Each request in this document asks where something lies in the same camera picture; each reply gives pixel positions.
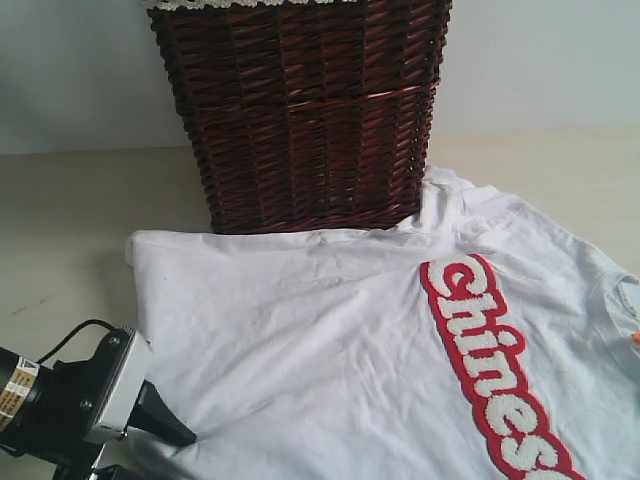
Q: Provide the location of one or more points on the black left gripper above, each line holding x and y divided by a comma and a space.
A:
41, 417

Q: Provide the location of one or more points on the white t-shirt with red lettering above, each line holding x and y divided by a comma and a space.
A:
477, 339

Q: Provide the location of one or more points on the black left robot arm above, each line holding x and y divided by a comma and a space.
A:
66, 415

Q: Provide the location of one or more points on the dark brown wicker basket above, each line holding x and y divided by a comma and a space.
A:
305, 119

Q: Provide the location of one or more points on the grey left wrist camera module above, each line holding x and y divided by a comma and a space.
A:
111, 383

